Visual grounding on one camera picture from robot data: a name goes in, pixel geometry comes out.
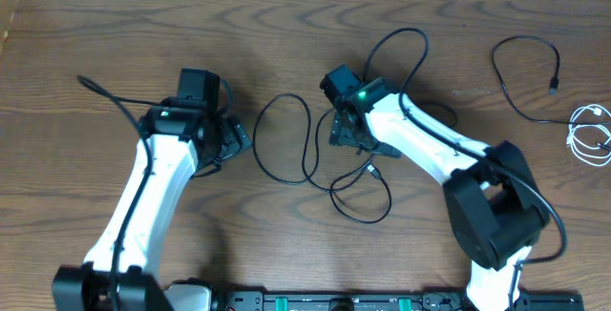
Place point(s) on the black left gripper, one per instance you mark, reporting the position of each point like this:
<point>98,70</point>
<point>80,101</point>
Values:
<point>236,136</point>

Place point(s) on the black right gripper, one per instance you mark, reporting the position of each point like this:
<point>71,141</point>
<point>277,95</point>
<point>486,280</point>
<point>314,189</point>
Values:
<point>339,134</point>

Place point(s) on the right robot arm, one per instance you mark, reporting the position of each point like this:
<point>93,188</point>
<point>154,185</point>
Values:
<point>493,204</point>

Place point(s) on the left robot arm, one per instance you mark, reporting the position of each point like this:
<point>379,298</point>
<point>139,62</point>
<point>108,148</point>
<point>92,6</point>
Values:
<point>182,137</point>

